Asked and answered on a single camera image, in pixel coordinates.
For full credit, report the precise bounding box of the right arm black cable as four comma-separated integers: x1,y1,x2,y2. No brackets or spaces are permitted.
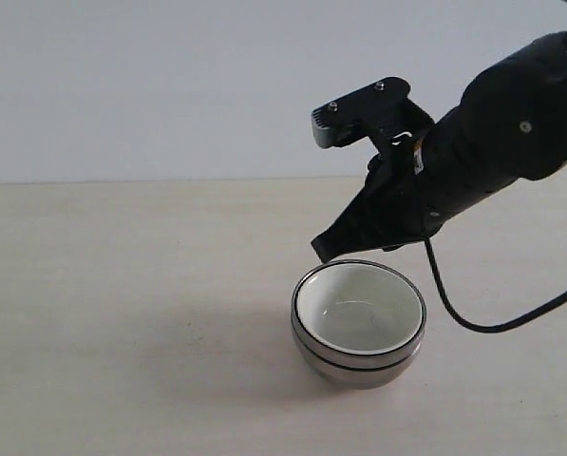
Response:
423,237,567,333

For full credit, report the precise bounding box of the ribbed stainless steel bowl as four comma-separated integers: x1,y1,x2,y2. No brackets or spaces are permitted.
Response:
291,259,427,370

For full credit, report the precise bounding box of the smooth stainless steel bowl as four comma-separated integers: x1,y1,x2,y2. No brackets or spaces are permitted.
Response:
292,332,422,390

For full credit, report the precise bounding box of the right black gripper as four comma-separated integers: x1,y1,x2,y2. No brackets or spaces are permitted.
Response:
311,137,444,261

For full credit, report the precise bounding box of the cream ceramic floral bowl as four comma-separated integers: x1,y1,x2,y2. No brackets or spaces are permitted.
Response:
293,262,425,355

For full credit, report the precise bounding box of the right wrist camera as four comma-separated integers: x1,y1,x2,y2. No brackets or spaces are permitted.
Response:
311,77,434,149

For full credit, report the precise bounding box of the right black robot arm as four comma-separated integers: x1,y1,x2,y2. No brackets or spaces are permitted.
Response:
311,29,567,263

